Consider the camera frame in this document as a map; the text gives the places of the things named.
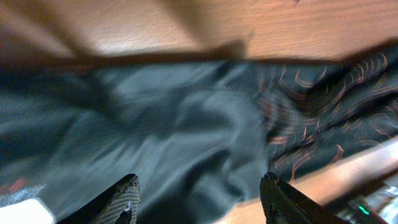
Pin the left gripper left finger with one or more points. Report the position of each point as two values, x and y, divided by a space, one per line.
118 204

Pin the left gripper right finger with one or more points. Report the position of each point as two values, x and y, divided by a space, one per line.
283 204

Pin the black cycling jersey orange lines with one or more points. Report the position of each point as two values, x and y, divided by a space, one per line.
195 138

